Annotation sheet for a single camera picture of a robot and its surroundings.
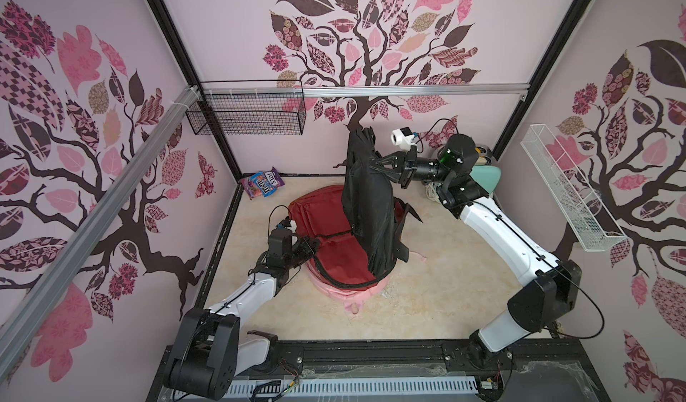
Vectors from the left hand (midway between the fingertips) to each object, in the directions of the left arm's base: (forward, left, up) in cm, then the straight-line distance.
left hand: (319, 245), depth 87 cm
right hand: (-1, -15, +36) cm, 39 cm away
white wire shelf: (-3, -77, +17) cm, 79 cm away
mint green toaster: (+27, -64, +6) cm, 69 cm away
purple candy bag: (+34, +28, -6) cm, 44 cm away
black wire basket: (+42, +26, +26) cm, 56 cm away
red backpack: (+12, +1, 0) cm, 12 cm away
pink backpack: (-16, -11, -5) cm, 20 cm away
